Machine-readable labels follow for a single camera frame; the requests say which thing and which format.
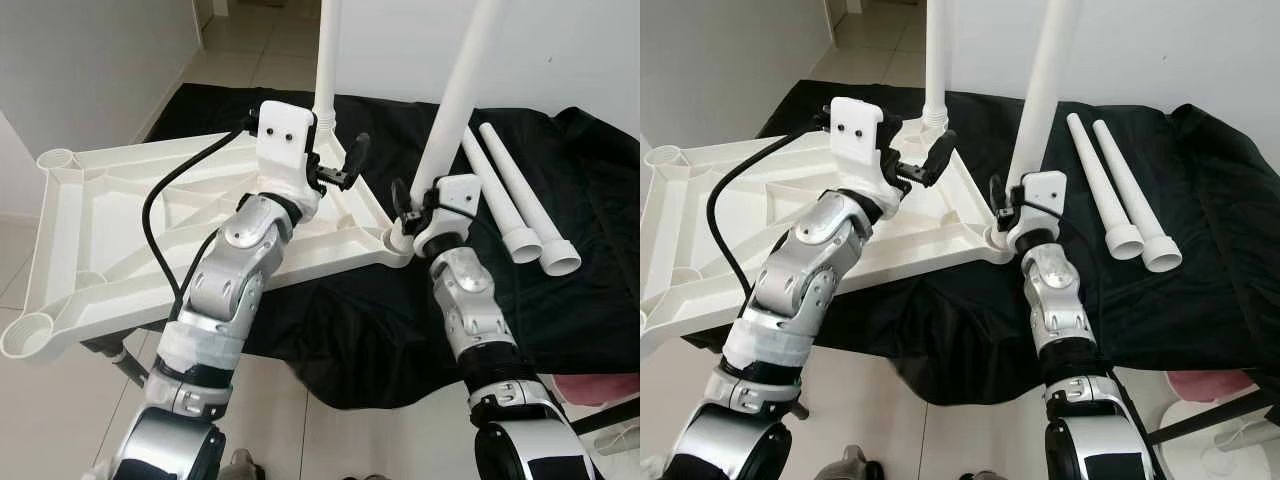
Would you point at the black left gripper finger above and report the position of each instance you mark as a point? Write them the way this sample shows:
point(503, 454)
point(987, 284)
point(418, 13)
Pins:
point(357, 155)
point(939, 153)

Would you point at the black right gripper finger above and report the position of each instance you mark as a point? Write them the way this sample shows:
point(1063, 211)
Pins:
point(996, 194)
point(399, 200)

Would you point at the white plastic table leg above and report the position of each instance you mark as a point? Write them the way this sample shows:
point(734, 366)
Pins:
point(500, 205)
point(1100, 190)
point(525, 200)
point(455, 100)
point(328, 60)
point(1045, 90)
point(1135, 200)
point(937, 60)

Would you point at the white plastic table top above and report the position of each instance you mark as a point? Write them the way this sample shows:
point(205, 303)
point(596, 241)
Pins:
point(100, 230)
point(720, 230)

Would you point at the black table cloth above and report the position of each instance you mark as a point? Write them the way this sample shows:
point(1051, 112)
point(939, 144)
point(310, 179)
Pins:
point(580, 320)
point(1180, 320)

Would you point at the pink round stool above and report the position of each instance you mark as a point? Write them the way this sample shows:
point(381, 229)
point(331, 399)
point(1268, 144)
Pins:
point(1210, 385)
point(600, 388)

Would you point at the black metal table leg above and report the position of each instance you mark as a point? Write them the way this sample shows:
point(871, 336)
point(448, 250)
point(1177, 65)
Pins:
point(1215, 418)
point(610, 415)
point(135, 375)

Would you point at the grey robot foot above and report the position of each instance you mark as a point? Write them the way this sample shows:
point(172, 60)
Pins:
point(242, 466)
point(862, 464)

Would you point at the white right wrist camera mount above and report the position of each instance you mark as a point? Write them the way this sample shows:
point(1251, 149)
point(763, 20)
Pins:
point(1040, 205)
point(450, 215)

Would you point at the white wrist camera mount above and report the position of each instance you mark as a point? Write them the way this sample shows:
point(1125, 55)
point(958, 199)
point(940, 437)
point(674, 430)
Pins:
point(450, 215)
point(1040, 205)
point(860, 135)
point(285, 140)

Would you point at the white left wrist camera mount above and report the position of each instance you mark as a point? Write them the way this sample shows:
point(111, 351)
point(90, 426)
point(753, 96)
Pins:
point(860, 135)
point(285, 140)

